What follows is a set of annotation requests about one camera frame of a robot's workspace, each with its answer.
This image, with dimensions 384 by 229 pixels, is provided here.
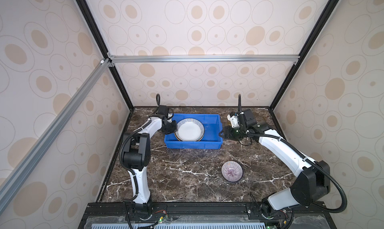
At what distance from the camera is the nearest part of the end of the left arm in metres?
0.76

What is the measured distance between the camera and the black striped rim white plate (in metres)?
0.99

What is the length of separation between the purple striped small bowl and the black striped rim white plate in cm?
24

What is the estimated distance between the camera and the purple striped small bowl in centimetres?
80

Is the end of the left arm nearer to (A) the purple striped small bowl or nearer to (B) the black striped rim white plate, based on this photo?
(B) the black striped rim white plate

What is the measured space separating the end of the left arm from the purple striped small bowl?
0.37 metres

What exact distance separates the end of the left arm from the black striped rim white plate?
0.08 meters
